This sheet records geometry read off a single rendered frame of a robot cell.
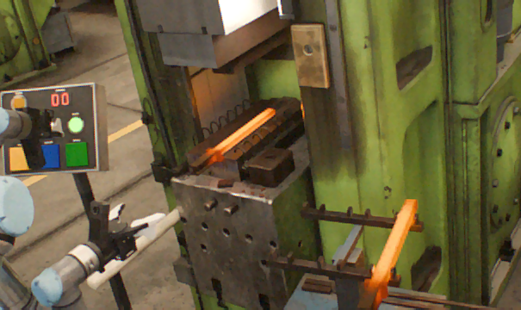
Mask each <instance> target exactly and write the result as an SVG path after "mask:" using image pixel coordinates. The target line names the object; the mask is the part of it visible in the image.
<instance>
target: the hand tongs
mask: <svg viewBox="0 0 521 310"><path fill-rule="evenodd" d="M301 289H302V290H306V291H311V292H316V293H321V294H327V295H330V294H331V292H333V293H334V294H337V293H336V287H335V282H329V281H324V280H318V279H313V278H306V280H305V281H304V283H303V285H302V286H301ZM388 295H390V296H395V297H401V298H407V299H414V300H419V301H429V302H435V303H441V304H446V305H452V306H458V307H468V308H473V309H480V310H511V309H505V308H499V307H489V306H483V305H477V304H471V303H466V302H460V301H449V300H444V299H438V298H432V297H426V296H420V295H415V294H403V293H397V292H391V291H388ZM381 302H385V303H390V304H396V305H402V306H407V307H417V308H423V309H428V310H458V309H453V308H447V307H437V306H431V305H426V304H420V303H415V302H408V301H398V300H393V299H388V298H387V299H386V298H381Z"/></svg>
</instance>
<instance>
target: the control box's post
mask: <svg viewBox="0 0 521 310"><path fill-rule="evenodd" d="M72 175H73V178H74V181H75V184H76V187H77V190H78V193H79V195H80V198H81V201H82V203H83V206H84V211H85V213H86V216H87V219H88V222H89V223H90V203H91V202H93V201H94V200H95V198H94V195H93V192H92V188H91V186H90V180H89V177H88V174H87V172H76V173H72ZM109 284H110V287H111V289H112V292H113V295H114V298H115V302H116V305H117V307H118V310H128V309H129V308H130V306H129V303H128V300H127V296H126V293H125V289H124V287H123V284H122V281H121V277H120V274H119V271H118V272H117V273H115V274H114V275H113V276H111V277H110V278H109Z"/></svg>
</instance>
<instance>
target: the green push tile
mask: <svg viewBox="0 0 521 310"><path fill-rule="evenodd" d="M65 152H66V166H67V167H73V166H86V165H89V153H88V142H78V143H67V144H65Z"/></svg>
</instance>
